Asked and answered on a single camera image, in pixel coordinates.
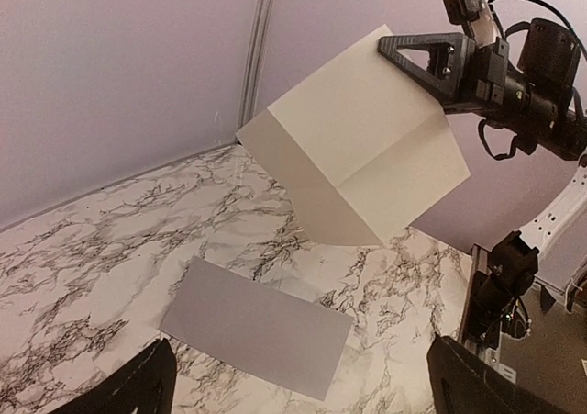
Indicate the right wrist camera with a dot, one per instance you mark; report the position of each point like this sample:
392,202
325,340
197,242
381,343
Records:
474,16

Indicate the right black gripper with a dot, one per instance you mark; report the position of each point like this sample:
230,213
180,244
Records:
524,80

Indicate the cream paper letter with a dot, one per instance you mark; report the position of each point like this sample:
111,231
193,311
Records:
361,150

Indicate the right aluminium frame post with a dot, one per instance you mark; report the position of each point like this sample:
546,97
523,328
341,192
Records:
255,56

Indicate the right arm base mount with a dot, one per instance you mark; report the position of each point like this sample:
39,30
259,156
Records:
497,281

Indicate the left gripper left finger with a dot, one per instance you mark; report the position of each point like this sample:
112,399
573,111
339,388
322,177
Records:
145,384

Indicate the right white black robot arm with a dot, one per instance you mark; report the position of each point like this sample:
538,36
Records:
542,231

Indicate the grey envelope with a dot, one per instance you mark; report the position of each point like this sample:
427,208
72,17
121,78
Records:
274,336

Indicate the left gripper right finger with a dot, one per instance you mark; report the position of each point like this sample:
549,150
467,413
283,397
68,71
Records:
461,382

